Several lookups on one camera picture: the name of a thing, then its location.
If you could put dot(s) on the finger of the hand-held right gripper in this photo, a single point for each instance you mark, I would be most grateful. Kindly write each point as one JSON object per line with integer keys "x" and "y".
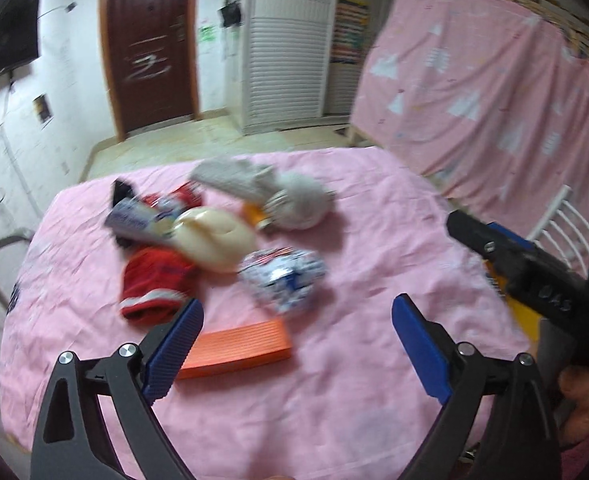
{"x": 479, "y": 237}

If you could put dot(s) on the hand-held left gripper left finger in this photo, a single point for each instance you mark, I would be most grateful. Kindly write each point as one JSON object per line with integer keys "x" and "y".
{"x": 174, "y": 350}

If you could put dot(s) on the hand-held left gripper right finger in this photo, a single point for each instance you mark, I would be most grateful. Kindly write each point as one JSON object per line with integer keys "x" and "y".
{"x": 419, "y": 345}

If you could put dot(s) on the red foil wrapper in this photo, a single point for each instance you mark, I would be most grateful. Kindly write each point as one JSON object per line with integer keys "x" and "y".
{"x": 187, "y": 195}

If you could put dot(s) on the orange thread spool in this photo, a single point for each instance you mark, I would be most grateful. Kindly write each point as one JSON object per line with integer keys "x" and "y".
{"x": 254, "y": 212}

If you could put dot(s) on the person's right hand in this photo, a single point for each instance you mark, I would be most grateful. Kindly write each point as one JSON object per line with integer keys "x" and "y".
{"x": 581, "y": 395}

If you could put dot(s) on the orange box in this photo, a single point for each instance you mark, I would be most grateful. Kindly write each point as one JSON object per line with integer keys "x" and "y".
{"x": 244, "y": 345}

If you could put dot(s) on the red cloth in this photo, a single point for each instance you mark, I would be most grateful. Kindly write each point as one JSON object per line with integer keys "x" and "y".
{"x": 154, "y": 280}

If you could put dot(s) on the white metal chair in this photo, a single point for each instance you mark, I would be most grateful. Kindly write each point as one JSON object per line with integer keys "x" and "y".
{"x": 556, "y": 210}

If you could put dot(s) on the pink tablecloth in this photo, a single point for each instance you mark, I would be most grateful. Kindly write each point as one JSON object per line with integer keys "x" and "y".
{"x": 349, "y": 240}

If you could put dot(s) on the blue white wrapper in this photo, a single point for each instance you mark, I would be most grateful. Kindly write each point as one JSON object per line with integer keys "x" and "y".
{"x": 134, "y": 220}

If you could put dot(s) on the pink printed curtain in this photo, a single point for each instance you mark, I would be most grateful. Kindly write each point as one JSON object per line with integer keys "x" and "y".
{"x": 474, "y": 85}

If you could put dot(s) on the small black object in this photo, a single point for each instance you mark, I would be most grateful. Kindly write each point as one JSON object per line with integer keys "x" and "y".
{"x": 122, "y": 191}

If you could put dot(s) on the grey fluffy ball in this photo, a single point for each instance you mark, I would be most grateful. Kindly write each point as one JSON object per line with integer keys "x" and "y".
{"x": 302, "y": 202}

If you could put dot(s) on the white grey long sock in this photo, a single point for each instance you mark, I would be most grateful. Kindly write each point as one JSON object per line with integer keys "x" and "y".
{"x": 224, "y": 175}

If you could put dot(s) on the white louvered cabinet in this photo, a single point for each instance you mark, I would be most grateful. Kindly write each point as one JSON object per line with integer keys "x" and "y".
{"x": 284, "y": 60}

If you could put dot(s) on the brown door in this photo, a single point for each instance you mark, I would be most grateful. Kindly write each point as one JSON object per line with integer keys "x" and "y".
{"x": 149, "y": 35}

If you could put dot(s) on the black hanging bag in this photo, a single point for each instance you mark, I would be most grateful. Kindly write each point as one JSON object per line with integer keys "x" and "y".
{"x": 230, "y": 15}

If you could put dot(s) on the colourful wall poster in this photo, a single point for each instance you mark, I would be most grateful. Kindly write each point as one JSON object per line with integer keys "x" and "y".
{"x": 350, "y": 30}

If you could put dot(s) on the wall panel box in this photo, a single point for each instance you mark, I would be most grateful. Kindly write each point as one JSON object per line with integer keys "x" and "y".
{"x": 42, "y": 108}

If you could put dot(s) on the green wall sticker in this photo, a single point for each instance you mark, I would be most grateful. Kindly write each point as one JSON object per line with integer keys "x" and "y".
{"x": 207, "y": 33}

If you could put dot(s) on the black wall television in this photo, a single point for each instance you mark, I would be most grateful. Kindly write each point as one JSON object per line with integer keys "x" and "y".
{"x": 9, "y": 35}

